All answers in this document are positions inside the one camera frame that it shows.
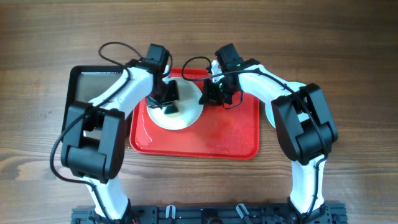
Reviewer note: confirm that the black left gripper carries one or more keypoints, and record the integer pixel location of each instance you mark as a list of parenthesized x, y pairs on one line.
[(173, 96)]

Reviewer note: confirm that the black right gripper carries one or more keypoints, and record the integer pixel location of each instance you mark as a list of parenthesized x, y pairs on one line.
[(211, 99)]

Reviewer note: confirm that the green yellow sponge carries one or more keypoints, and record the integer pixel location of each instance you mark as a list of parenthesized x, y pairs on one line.
[(171, 109)]

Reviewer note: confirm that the white round plate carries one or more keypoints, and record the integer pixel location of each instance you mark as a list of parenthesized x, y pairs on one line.
[(189, 108)]

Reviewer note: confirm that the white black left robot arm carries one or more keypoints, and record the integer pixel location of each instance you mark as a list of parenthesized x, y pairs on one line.
[(92, 140)]

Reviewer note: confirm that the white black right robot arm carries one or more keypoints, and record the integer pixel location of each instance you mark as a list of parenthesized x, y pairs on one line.
[(304, 125)]

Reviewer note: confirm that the red plastic tray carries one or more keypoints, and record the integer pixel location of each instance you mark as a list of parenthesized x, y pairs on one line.
[(218, 133)]

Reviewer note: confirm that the black water tray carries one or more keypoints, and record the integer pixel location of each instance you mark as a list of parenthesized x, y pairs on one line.
[(85, 83)]

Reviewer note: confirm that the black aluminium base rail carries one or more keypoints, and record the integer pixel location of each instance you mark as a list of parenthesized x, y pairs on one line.
[(241, 213)]

